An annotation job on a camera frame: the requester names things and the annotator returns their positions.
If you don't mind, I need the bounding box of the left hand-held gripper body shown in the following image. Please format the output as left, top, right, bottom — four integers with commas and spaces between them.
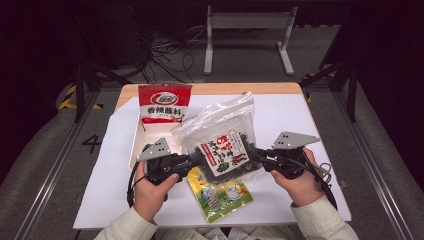
135, 137, 194, 187

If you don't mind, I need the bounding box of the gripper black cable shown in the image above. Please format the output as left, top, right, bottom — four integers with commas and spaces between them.
125, 161, 148, 209
301, 148, 338, 211

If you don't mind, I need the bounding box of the clear bag of dried seaweed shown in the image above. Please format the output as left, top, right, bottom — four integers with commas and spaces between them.
169, 91, 268, 185

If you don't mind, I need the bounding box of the white table mat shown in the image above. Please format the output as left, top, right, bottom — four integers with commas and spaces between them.
73, 93, 353, 231

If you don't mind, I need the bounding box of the bundle of black floor cables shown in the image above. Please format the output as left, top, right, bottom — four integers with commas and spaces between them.
129, 6, 214, 84

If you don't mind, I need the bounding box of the aluminium frame rail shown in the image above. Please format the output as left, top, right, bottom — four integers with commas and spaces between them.
333, 89, 414, 240
13, 89, 101, 240

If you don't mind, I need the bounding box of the red white seasoning packet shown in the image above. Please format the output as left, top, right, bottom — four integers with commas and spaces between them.
137, 83, 194, 125

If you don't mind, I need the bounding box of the person's right hand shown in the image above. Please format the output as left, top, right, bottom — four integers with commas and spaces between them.
270, 147, 326, 208

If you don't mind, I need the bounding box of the white metal stand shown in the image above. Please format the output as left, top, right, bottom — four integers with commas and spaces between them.
203, 4, 299, 76

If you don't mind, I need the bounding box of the black metal stand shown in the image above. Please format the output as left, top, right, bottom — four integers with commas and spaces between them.
299, 19, 359, 124
71, 6, 133, 124

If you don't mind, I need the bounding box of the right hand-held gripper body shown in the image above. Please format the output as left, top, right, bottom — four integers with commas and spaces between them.
265, 131, 322, 180

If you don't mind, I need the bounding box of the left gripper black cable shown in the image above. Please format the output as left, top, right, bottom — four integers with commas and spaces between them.
125, 161, 148, 209

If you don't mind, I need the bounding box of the yellow black hazard tape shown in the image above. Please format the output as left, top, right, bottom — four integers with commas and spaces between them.
58, 84, 104, 111

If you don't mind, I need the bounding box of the yellow green spout pouch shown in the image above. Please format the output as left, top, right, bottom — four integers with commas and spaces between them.
186, 166, 254, 224

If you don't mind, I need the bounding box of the person's left hand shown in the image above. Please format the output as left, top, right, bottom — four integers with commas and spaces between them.
133, 161, 181, 223

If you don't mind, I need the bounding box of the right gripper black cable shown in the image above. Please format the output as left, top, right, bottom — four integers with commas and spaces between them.
301, 148, 338, 211

